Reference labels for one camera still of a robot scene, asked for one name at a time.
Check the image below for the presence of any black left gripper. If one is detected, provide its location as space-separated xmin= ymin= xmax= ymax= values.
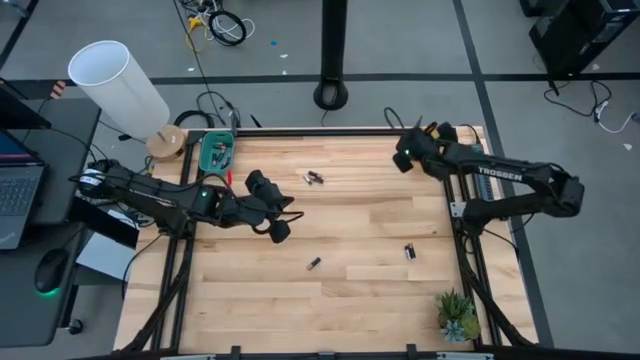
xmin=219 ymin=169 xmax=296 ymax=245

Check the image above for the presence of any white plug with cable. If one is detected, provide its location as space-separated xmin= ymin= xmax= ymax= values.
xmin=593 ymin=98 xmax=637 ymax=135

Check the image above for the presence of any grey blue power strip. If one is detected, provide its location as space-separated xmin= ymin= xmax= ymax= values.
xmin=471 ymin=143 xmax=496 ymax=202

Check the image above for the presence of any grey laptop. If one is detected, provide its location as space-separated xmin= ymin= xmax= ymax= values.
xmin=0 ymin=130 xmax=47 ymax=251

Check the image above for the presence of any thin black floor cable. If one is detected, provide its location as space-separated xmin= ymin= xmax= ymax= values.
xmin=543 ymin=79 xmax=614 ymax=119

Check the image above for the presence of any pale grey flat box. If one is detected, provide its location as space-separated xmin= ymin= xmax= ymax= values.
xmin=75 ymin=234 xmax=137 ymax=282

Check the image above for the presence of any teal plastic bin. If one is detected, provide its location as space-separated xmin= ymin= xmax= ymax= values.
xmin=198 ymin=130 xmax=236 ymax=175

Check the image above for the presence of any black pole with round end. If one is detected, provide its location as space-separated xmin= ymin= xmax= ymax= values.
xmin=312 ymin=0 xmax=350 ymax=112

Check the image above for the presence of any black flat box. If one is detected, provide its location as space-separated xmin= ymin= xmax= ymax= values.
xmin=69 ymin=197 xmax=142 ymax=250

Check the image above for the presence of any small green succulent plant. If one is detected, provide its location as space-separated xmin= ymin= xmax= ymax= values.
xmin=434 ymin=288 xmax=482 ymax=345

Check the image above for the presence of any black computer mouse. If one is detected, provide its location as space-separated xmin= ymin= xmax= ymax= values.
xmin=33 ymin=248 xmax=71 ymax=295

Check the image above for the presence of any black monitor back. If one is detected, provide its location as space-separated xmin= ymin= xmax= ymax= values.
xmin=0 ymin=77 xmax=53 ymax=132

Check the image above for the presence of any black cable coil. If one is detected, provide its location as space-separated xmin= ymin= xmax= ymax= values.
xmin=207 ymin=9 xmax=248 ymax=48

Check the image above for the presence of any black equipment cabinet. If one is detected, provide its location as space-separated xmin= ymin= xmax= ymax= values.
xmin=518 ymin=0 xmax=640 ymax=79

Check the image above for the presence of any thick black cable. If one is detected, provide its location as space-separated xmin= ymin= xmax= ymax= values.
xmin=173 ymin=109 xmax=216 ymax=130

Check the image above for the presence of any black desk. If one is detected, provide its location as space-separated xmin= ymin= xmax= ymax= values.
xmin=0 ymin=97 xmax=103 ymax=346

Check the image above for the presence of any white shade wooden base lamp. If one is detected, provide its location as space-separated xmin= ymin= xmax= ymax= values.
xmin=67 ymin=39 xmax=188 ymax=162

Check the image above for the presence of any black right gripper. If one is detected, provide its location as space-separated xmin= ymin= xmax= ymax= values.
xmin=392 ymin=122 xmax=459 ymax=176

